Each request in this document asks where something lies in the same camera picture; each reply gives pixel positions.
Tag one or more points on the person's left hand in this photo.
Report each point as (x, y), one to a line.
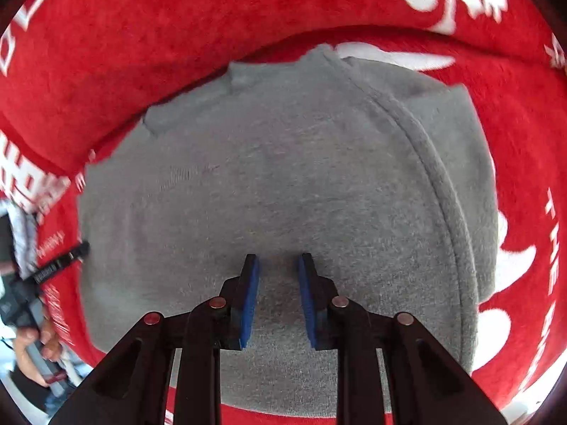
(37, 354)

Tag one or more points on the red printed blanket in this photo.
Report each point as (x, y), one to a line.
(155, 44)

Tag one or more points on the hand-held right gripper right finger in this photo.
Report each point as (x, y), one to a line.
(307, 303)

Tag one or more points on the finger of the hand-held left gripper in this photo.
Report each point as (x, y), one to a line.
(66, 260)

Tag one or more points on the white fuzzy cloth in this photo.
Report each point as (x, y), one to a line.
(22, 230)

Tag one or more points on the grey knit sweater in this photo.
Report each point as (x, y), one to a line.
(283, 195)

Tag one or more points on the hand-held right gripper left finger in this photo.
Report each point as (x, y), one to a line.
(249, 303)

